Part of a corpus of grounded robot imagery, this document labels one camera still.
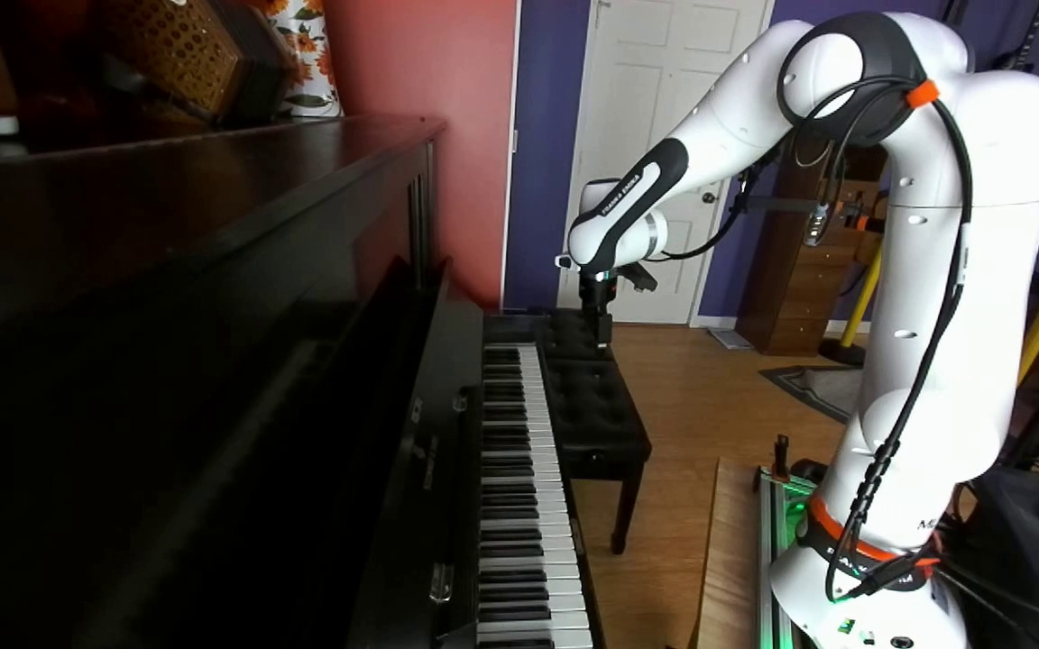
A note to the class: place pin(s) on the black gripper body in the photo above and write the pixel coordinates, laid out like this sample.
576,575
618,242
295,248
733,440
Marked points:
598,289

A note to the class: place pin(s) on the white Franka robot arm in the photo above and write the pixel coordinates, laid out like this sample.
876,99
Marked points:
974,239

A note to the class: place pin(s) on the black tufted piano bench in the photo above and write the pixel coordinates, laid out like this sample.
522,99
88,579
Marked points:
593,409

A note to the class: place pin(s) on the black upright piano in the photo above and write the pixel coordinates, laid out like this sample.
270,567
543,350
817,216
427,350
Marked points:
183,364

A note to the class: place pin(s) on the dark floor mat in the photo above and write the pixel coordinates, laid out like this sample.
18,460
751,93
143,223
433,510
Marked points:
811,384

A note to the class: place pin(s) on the white panel door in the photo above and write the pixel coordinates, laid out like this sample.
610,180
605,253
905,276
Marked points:
650,75

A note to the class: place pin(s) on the wooden robot platform board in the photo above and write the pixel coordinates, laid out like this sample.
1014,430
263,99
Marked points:
732,555

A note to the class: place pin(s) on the black bag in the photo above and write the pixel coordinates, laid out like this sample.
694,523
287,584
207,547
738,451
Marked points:
1026,563

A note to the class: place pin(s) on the wicker basket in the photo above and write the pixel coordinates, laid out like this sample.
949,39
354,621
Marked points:
180,49

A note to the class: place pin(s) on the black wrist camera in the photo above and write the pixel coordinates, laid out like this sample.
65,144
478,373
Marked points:
635,276

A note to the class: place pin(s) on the metal frame with green light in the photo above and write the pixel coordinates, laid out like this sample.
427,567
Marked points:
777,543

